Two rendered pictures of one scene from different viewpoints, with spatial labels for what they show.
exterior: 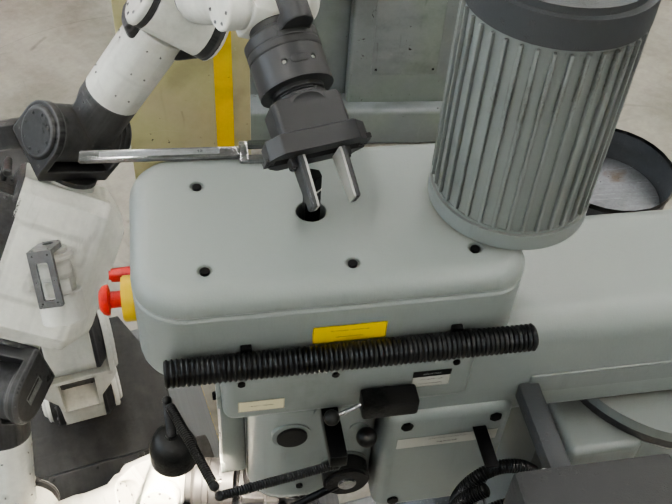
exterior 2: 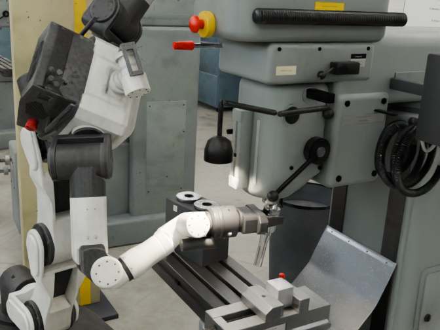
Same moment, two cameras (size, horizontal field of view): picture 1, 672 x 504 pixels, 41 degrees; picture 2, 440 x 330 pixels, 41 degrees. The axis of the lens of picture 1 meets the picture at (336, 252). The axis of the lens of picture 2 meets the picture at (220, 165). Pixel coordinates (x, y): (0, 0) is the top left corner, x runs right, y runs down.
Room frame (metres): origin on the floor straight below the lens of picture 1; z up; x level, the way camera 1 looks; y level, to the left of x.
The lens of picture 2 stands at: (-0.61, 0.65, 1.85)
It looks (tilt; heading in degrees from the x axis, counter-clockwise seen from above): 17 degrees down; 342
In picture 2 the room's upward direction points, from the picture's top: 3 degrees clockwise
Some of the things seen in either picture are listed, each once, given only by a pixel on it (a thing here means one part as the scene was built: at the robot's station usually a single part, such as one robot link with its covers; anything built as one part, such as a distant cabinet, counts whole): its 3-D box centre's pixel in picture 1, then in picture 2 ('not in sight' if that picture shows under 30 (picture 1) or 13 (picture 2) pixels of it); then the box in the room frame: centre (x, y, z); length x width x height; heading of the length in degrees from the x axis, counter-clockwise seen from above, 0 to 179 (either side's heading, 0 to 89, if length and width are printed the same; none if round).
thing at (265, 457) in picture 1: (304, 408); (277, 135); (0.80, 0.03, 1.47); 0.21 x 0.19 x 0.32; 13
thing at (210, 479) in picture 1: (194, 450); (251, 108); (0.64, 0.17, 1.58); 0.17 x 0.01 x 0.01; 34
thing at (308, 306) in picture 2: not in sight; (268, 311); (0.72, 0.05, 0.98); 0.35 x 0.15 x 0.11; 103
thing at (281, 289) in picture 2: not in sight; (279, 293); (0.72, 0.02, 1.03); 0.06 x 0.05 x 0.06; 13
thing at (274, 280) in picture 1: (320, 255); (291, 5); (0.80, 0.02, 1.81); 0.47 x 0.26 x 0.16; 103
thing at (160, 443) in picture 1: (173, 445); (219, 148); (0.72, 0.22, 1.46); 0.07 x 0.07 x 0.06
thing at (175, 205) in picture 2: not in sight; (196, 226); (1.24, 0.12, 1.03); 0.22 x 0.12 x 0.20; 24
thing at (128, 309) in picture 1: (130, 298); (205, 24); (0.75, 0.26, 1.76); 0.06 x 0.02 x 0.06; 13
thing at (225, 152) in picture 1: (176, 154); not in sight; (0.88, 0.21, 1.89); 0.24 x 0.04 x 0.01; 100
